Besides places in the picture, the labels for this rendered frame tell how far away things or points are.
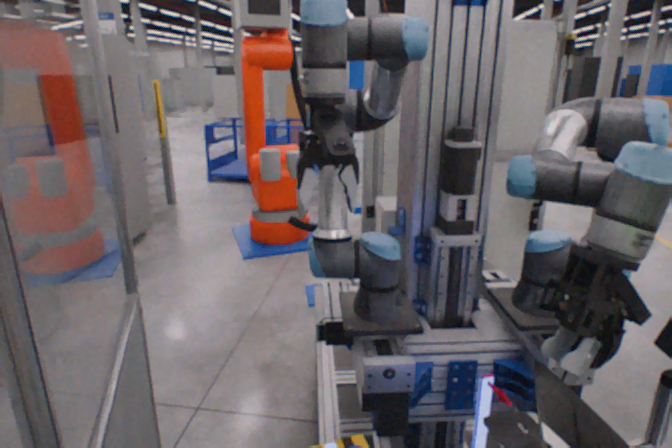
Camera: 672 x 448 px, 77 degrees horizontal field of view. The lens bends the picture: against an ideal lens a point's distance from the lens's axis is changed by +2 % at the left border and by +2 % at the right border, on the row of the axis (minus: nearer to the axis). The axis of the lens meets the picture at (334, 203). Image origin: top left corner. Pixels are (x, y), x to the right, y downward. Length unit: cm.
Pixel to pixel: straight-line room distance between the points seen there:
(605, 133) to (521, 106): 153
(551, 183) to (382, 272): 58
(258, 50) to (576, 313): 390
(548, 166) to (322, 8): 44
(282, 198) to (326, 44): 367
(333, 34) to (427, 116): 66
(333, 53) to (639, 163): 45
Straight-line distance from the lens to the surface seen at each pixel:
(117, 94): 481
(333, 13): 71
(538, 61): 268
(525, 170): 78
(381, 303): 124
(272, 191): 428
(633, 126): 113
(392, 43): 80
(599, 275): 69
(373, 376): 120
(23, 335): 72
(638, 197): 68
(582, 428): 49
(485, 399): 90
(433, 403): 148
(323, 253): 118
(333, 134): 67
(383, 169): 222
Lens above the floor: 171
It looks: 17 degrees down
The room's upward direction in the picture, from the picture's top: straight up
